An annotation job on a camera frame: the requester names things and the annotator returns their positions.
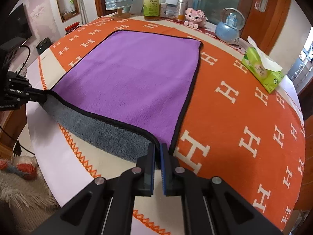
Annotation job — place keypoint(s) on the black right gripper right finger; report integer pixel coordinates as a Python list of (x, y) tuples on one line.
[(210, 206)]

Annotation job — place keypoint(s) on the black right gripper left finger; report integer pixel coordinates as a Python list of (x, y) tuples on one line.
[(105, 206)]

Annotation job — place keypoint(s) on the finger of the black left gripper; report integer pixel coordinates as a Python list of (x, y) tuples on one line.
[(36, 94)]

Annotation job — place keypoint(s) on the purple and grey towel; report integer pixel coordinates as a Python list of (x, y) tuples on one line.
[(132, 90)]

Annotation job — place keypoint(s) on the black television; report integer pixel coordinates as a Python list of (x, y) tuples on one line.
[(15, 26)]

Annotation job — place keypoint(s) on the orange H-pattern blanket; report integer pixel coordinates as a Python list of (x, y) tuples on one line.
[(233, 128)]

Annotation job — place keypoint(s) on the beige fringed knit throw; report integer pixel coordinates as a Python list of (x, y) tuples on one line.
[(26, 200)]

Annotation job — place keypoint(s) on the green tissue pack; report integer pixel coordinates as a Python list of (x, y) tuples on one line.
[(267, 71)]

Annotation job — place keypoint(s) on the glass bottle green label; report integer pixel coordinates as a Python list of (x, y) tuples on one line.
[(151, 9)]

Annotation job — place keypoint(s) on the silver metal can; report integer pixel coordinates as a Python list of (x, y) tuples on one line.
[(181, 6)]

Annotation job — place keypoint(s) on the pink plush toy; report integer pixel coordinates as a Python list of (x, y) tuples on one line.
[(194, 19)]

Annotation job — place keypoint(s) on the blue snow globe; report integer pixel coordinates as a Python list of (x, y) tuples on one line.
[(232, 22)]

